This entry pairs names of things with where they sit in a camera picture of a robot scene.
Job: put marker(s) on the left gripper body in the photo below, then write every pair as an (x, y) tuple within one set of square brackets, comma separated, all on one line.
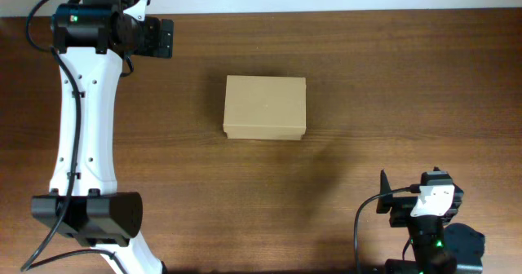
[(164, 37)]

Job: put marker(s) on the cardboard box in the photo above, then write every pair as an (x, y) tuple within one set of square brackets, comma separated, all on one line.
[(268, 108)]

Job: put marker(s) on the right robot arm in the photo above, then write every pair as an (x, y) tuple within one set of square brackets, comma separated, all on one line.
[(439, 246)]

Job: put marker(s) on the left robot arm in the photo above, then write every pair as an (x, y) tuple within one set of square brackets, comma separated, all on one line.
[(93, 42)]

